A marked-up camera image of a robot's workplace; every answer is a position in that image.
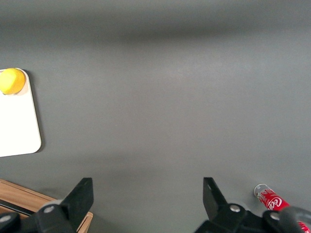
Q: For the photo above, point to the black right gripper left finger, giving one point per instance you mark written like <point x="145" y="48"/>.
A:
<point x="73" y="206"/>

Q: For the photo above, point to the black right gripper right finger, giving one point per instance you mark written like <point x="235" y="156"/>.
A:
<point x="216" y="206"/>

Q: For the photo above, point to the red coke bottle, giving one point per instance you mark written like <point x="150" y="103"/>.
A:
<point x="271" y="199"/>

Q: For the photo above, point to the cream plastic tray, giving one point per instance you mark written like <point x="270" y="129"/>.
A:
<point x="17" y="121"/>

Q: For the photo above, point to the wooden drawer cabinet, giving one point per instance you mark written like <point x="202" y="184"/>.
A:
<point x="22" y="194"/>

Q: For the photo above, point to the yellow lemon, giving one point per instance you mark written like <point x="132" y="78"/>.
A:
<point x="11" y="81"/>

